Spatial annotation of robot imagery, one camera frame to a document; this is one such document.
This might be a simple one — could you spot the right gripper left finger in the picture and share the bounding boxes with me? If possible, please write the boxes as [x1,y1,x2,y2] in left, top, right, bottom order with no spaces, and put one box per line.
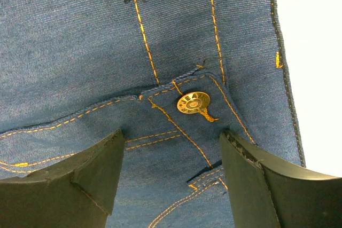
[1,130,125,227]

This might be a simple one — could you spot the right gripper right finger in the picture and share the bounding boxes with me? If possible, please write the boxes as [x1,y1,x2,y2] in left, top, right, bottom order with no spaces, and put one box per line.
[220,129,341,227]

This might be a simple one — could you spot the dark blue denim trousers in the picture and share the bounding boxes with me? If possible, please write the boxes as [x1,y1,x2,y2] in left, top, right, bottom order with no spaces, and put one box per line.
[1,0,305,227]

